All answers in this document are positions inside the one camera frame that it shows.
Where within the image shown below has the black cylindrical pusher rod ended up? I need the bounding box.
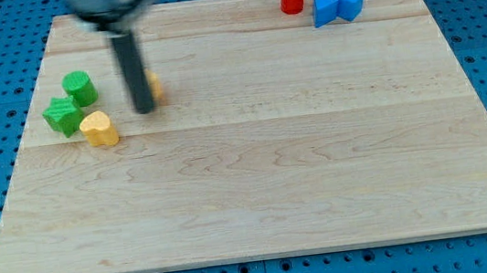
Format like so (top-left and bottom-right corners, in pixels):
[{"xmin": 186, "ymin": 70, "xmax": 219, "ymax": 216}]
[{"xmin": 111, "ymin": 30, "xmax": 155, "ymax": 114}]

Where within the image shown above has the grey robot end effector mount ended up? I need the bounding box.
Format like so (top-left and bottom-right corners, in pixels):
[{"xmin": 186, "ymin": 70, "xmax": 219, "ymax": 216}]
[{"xmin": 64, "ymin": 0, "xmax": 157, "ymax": 32}]

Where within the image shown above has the green star block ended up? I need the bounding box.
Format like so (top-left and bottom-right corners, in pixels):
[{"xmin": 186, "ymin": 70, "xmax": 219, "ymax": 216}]
[{"xmin": 42, "ymin": 96, "xmax": 84, "ymax": 137}]

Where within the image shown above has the yellow block behind rod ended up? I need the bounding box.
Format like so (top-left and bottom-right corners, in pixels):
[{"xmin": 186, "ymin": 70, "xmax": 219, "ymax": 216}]
[{"xmin": 145, "ymin": 69, "xmax": 164, "ymax": 101}]

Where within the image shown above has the green cylinder block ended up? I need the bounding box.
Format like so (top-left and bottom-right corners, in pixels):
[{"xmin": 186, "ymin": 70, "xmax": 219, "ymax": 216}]
[{"xmin": 61, "ymin": 70, "xmax": 99, "ymax": 107}]

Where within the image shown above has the yellow heart block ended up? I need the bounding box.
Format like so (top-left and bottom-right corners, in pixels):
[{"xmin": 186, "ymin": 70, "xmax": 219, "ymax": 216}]
[{"xmin": 79, "ymin": 110, "xmax": 120, "ymax": 147}]

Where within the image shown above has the wooden board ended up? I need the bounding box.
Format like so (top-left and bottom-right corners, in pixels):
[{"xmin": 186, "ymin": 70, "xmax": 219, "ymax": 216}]
[{"xmin": 0, "ymin": 0, "xmax": 487, "ymax": 273}]

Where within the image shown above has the blue triangle block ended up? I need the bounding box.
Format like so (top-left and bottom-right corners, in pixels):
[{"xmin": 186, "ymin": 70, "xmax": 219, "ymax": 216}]
[{"xmin": 312, "ymin": 0, "xmax": 339, "ymax": 28}]

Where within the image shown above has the blue cube block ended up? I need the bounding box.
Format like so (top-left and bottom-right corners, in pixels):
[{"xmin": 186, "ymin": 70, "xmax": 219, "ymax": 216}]
[{"xmin": 337, "ymin": 0, "xmax": 364, "ymax": 22}]

